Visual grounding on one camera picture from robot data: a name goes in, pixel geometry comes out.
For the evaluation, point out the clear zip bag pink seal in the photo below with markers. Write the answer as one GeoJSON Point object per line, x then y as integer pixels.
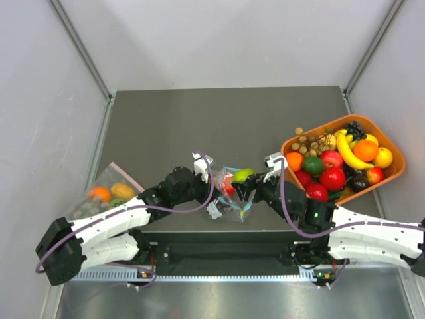
{"type": "Point", "coordinates": [84, 207]}

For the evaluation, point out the fake green pear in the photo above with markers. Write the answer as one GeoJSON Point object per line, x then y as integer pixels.
{"type": "Point", "coordinates": [242, 175]}

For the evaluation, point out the fake large orange in bin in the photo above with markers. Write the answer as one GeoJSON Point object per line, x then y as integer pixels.
{"type": "Point", "coordinates": [366, 150]}

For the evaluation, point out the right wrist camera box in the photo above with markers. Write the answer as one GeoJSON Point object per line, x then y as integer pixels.
{"type": "Point", "coordinates": [275, 164]}

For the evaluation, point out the fake yellow fruit pink bag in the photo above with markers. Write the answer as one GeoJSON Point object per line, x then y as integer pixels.
{"type": "Point", "coordinates": [122, 191]}

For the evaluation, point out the clear zip bag blue seal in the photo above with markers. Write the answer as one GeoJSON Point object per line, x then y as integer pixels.
{"type": "Point", "coordinates": [240, 206]}

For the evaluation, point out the fake red apple bin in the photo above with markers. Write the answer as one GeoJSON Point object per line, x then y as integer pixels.
{"type": "Point", "coordinates": [304, 178]}
{"type": "Point", "coordinates": [317, 191]}

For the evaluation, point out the fake yellow lemon in bin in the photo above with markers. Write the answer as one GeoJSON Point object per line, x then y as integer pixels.
{"type": "Point", "coordinates": [384, 158]}

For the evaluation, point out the fake big red apple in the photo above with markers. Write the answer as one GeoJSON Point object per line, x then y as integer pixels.
{"type": "Point", "coordinates": [333, 179]}

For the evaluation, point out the orange plastic fruit bin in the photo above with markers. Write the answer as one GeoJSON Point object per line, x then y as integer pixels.
{"type": "Point", "coordinates": [375, 134]}

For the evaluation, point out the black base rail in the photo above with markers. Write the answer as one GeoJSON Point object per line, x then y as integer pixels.
{"type": "Point", "coordinates": [224, 253]}

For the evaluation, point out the fake orange left in bin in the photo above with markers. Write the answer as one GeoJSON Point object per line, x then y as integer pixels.
{"type": "Point", "coordinates": [295, 161]}

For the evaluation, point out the fake small red peach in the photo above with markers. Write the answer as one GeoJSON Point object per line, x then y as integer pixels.
{"type": "Point", "coordinates": [374, 175]}

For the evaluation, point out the fake dark grapes in bag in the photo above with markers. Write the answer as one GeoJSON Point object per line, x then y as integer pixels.
{"type": "Point", "coordinates": [225, 206]}

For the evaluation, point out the fake red apple top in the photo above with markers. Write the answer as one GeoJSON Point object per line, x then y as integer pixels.
{"type": "Point", "coordinates": [331, 158]}

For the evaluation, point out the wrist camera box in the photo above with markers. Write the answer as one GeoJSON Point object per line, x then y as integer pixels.
{"type": "Point", "coordinates": [201, 165]}
{"type": "Point", "coordinates": [275, 164]}

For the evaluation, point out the fake dark grapes in bin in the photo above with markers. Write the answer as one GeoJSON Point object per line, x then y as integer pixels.
{"type": "Point", "coordinates": [355, 129]}

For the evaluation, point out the fake dark plum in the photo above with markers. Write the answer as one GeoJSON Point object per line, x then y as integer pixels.
{"type": "Point", "coordinates": [358, 183]}

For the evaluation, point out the fake brown longan bunch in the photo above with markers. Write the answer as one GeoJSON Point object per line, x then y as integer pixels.
{"type": "Point", "coordinates": [313, 144]}

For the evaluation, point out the fake red apple bin left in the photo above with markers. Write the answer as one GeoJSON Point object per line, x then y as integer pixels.
{"type": "Point", "coordinates": [304, 178]}

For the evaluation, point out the fake orange in pink bag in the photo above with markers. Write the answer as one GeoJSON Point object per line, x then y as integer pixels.
{"type": "Point", "coordinates": [99, 193]}

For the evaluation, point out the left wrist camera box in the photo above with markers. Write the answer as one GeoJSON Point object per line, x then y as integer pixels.
{"type": "Point", "coordinates": [201, 165]}

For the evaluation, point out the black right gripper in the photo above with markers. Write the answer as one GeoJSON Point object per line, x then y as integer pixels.
{"type": "Point", "coordinates": [244, 189]}

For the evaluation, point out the fake green lime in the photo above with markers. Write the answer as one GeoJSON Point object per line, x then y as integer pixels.
{"type": "Point", "coordinates": [313, 165]}

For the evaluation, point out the fake red apple bin front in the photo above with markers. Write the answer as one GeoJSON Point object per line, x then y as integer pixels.
{"type": "Point", "coordinates": [317, 191]}

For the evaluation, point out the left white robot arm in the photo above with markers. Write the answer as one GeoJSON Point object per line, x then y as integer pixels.
{"type": "Point", "coordinates": [69, 246]}

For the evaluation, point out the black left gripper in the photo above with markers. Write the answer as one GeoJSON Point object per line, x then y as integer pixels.
{"type": "Point", "coordinates": [206, 189]}

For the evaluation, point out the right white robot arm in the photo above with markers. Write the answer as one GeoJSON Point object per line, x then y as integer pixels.
{"type": "Point", "coordinates": [334, 231]}

